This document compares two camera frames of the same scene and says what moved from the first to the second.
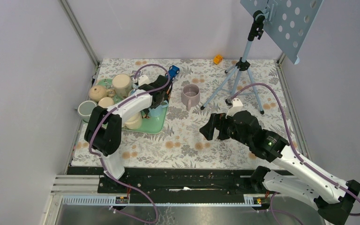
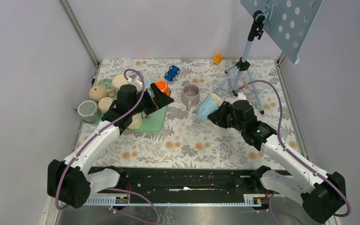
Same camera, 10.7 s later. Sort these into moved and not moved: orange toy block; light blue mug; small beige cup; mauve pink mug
Moved: light blue mug
Not moved: orange toy block; mauve pink mug; small beige cup
